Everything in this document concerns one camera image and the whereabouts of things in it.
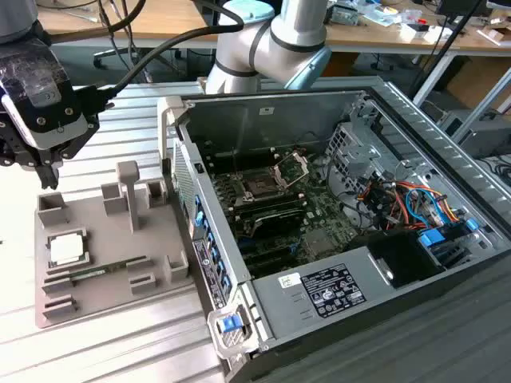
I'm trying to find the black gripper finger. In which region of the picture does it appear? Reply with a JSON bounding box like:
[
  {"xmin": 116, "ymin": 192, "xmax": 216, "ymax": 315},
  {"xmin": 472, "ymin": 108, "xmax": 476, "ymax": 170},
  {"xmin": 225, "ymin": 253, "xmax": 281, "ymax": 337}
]
[
  {"xmin": 0, "ymin": 119, "xmax": 51, "ymax": 189},
  {"xmin": 46, "ymin": 115, "xmax": 101, "ymax": 191}
]

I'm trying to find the silver CPU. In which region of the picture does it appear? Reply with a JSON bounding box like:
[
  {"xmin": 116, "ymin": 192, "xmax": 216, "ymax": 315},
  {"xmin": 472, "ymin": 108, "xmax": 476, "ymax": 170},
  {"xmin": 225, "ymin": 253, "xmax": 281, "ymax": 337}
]
[{"xmin": 50, "ymin": 235, "xmax": 87, "ymax": 267}]

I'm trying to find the CPU socket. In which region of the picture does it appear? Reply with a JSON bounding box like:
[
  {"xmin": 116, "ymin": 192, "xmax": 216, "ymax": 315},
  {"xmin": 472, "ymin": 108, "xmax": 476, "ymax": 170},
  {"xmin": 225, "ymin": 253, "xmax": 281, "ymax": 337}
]
[{"xmin": 239, "ymin": 177, "xmax": 277, "ymax": 203}]

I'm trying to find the black RAM slot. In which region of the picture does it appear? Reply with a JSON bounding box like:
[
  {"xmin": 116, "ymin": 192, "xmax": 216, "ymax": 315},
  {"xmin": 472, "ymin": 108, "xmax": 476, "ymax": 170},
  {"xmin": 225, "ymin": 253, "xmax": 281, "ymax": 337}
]
[
  {"xmin": 227, "ymin": 190, "xmax": 300, "ymax": 205},
  {"xmin": 231, "ymin": 197, "xmax": 306, "ymax": 213}
]

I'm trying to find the black expansion slot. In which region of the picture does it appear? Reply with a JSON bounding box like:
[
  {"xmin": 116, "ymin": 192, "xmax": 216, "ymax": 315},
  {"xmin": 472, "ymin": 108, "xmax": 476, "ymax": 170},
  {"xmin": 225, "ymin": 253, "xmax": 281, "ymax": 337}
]
[
  {"xmin": 245, "ymin": 251, "xmax": 299, "ymax": 277},
  {"xmin": 239, "ymin": 239, "xmax": 291, "ymax": 261}
]

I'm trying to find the grey-brown parts rack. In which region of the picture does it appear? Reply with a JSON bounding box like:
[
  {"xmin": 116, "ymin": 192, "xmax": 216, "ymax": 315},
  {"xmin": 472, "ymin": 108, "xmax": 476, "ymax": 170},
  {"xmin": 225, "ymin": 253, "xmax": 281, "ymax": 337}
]
[{"xmin": 34, "ymin": 161, "xmax": 196, "ymax": 330}]

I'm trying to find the green RAM stick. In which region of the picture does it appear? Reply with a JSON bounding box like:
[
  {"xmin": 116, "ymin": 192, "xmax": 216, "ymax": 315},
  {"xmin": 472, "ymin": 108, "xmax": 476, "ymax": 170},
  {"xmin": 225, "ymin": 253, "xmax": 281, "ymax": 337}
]
[{"xmin": 69, "ymin": 257, "xmax": 147, "ymax": 281}]

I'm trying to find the black case rear label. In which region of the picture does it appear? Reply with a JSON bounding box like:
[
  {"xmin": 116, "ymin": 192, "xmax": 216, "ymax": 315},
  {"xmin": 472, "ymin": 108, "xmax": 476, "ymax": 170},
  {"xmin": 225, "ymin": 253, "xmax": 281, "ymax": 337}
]
[{"xmin": 192, "ymin": 238, "xmax": 228, "ymax": 310}]

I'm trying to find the open black PC case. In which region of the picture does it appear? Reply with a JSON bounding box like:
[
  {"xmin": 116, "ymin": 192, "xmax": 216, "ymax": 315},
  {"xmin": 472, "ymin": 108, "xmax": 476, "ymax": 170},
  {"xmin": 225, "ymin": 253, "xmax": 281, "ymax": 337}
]
[{"xmin": 157, "ymin": 75, "xmax": 511, "ymax": 383}]

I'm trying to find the metal socket cover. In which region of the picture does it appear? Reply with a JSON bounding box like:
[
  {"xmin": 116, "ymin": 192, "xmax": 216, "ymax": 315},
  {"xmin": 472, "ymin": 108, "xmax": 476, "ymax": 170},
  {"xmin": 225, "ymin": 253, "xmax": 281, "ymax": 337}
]
[{"xmin": 269, "ymin": 151, "xmax": 311, "ymax": 191}]

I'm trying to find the black graphics card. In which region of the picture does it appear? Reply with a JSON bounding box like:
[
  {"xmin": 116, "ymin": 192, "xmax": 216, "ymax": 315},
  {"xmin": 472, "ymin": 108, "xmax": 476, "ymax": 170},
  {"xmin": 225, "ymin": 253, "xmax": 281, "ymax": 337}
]
[{"xmin": 248, "ymin": 207, "xmax": 307, "ymax": 241}]

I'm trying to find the blue case latch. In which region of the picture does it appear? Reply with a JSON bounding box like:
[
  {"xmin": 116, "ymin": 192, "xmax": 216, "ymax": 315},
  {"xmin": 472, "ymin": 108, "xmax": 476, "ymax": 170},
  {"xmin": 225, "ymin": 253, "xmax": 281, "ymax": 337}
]
[{"xmin": 221, "ymin": 314, "xmax": 245, "ymax": 333}]

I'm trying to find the small white sticker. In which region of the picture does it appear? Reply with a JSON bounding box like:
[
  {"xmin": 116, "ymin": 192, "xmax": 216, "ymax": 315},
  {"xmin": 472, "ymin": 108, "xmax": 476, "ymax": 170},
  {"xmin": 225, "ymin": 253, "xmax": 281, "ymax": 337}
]
[{"xmin": 278, "ymin": 273, "xmax": 303, "ymax": 290}]

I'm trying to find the green motherboard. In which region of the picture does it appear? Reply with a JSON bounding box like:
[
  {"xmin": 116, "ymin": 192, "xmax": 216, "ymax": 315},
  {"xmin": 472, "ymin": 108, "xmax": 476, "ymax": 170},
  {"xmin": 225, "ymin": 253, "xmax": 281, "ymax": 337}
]
[{"xmin": 199, "ymin": 139, "xmax": 360, "ymax": 280}]

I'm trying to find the grey chipset heatsink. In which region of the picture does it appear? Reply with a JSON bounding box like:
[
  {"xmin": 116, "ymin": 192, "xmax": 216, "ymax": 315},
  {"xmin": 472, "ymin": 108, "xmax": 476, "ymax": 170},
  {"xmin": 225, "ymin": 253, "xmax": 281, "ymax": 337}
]
[{"xmin": 305, "ymin": 229, "xmax": 340, "ymax": 256}]

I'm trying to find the grey power supply box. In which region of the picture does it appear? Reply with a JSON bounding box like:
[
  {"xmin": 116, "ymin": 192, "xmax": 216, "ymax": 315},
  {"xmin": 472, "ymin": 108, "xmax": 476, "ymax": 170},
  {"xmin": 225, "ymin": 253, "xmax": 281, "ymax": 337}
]
[{"xmin": 239, "ymin": 245, "xmax": 448, "ymax": 341}]

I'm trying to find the silver perforated drive cage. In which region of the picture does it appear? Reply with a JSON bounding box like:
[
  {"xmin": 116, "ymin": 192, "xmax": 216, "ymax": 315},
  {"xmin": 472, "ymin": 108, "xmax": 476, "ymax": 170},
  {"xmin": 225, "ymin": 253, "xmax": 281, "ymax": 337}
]
[{"xmin": 325, "ymin": 121, "xmax": 396, "ymax": 200}]

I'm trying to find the black power supply label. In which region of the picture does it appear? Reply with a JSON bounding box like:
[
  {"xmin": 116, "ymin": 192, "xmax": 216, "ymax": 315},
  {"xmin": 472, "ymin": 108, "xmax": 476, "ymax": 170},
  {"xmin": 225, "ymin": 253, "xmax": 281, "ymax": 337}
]
[{"xmin": 301, "ymin": 261, "xmax": 366, "ymax": 318}]

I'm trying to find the wooden desk with white legs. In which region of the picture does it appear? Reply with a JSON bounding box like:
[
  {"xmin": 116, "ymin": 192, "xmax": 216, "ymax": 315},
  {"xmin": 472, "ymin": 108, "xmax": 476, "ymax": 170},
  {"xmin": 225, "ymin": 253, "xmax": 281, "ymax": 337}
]
[{"xmin": 323, "ymin": 0, "xmax": 511, "ymax": 105}]

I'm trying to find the black plastic fan shroud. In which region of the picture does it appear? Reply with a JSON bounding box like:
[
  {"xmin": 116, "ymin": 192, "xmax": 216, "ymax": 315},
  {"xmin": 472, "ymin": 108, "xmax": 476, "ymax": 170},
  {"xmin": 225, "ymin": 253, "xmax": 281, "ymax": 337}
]
[{"xmin": 347, "ymin": 231, "xmax": 445, "ymax": 289}]

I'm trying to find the white box on desk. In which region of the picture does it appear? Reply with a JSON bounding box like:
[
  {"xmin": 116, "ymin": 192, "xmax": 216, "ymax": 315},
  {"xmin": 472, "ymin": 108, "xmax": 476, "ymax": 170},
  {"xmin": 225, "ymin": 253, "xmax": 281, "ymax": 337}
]
[{"xmin": 401, "ymin": 23, "xmax": 440, "ymax": 43}]

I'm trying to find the blue disk carrier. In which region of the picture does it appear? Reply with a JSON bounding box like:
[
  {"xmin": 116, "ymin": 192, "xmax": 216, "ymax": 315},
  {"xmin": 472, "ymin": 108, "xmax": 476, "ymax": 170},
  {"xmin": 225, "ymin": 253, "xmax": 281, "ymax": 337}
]
[{"xmin": 417, "ymin": 227, "xmax": 447, "ymax": 251}]

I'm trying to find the black slanted stand pole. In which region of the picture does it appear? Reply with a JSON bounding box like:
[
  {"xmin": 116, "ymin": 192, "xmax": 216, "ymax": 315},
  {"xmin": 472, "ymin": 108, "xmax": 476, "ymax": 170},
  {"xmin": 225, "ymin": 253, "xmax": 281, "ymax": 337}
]
[{"xmin": 410, "ymin": 0, "xmax": 485, "ymax": 93}]

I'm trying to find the brown cardboard box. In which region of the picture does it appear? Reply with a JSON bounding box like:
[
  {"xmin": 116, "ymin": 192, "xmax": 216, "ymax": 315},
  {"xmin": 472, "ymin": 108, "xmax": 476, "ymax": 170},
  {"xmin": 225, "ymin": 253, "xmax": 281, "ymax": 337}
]
[{"xmin": 446, "ymin": 55, "xmax": 511, "ymax": 113}]

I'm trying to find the grey computer tower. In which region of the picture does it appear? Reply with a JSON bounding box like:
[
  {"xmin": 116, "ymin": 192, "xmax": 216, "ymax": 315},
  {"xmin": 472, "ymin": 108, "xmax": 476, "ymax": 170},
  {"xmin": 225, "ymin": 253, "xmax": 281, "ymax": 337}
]
[{"xmin": 437, "ymin": 107, "xmax": 511, "ymax": 159}]

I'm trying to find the grey camera mount black plate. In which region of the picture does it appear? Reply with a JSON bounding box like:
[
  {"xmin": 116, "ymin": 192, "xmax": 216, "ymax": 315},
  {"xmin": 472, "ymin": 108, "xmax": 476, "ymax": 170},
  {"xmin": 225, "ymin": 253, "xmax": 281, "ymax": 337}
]
[{"xmin": 2, "ymin": 89, "xmax": 89, "ymax": 151}]

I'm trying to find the thick black cable with plug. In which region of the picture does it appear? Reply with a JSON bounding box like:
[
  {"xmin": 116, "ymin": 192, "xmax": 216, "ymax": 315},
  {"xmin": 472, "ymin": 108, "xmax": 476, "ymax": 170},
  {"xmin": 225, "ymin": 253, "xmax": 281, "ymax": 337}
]
[{"xmin": 73, "ymin": 0, "xmax": 245, "ymax": 120}]

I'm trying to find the grey case handle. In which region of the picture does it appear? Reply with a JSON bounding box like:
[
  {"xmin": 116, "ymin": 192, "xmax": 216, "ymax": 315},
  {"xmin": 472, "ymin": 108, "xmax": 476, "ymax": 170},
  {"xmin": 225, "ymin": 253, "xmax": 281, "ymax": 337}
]
[{"xmin": 207, "ymin": 305, "xmax": 256, "ymax": 358}]

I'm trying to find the orange red wire bundle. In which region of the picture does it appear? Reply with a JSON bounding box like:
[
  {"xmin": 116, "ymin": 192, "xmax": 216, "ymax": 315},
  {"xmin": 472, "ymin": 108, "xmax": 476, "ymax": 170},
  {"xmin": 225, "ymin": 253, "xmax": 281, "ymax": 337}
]
[{"xmin": 357, "ymin": 179, "xmax": 468, "ymax": 232}]

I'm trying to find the blue wire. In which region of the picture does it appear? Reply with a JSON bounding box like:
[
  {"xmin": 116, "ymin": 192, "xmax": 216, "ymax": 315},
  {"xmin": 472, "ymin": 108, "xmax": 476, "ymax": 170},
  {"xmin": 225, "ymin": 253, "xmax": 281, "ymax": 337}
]
[{"xmin": 405, "ymin": 187, "xmax": 446, "ymax": 231}]

